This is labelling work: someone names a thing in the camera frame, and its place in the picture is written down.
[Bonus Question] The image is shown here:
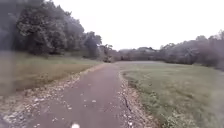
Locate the grass field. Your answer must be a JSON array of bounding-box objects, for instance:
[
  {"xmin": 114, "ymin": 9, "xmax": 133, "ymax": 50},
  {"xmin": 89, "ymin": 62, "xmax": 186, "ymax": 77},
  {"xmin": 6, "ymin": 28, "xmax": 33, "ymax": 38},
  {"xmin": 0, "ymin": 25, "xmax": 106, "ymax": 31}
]
[{"xmin": 114, "ymin": 60, "xmax": 224, "ymax": 128}]

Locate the row of distant trees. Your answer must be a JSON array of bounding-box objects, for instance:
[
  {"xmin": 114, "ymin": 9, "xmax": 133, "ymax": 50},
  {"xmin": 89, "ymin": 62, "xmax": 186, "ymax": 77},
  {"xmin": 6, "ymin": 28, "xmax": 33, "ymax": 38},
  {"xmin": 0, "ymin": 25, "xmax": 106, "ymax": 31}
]
[{"xmin": 114, "ymin": 29, "xmax": 224, "ymax": 70}]

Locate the grass verge with dry leaves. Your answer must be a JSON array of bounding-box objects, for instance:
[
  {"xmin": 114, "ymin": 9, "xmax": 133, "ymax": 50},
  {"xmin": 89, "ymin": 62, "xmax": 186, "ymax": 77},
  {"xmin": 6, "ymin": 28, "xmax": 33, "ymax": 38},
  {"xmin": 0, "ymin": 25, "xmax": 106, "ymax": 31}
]
[{"xmin": 0, "ymin": 51, "xmax": 106, "ymax": 99}]

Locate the grey asphalt path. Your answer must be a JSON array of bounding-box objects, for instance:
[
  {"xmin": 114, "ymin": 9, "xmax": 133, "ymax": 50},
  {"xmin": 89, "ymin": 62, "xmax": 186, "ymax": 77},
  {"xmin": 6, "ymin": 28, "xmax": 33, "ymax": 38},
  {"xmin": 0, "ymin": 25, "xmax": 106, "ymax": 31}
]
[{"xmin": 0, "ymin": 62, "xmax": 161, "ymax": 128}]

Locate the wood of dark trees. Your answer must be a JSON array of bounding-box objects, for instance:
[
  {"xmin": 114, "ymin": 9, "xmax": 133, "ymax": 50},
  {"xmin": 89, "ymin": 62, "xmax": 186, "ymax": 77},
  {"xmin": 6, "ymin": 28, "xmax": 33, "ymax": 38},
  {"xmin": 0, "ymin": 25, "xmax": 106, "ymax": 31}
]
[{"xmin": 0, "ymin": 0, "xmax": 118, "ymax": 63}]

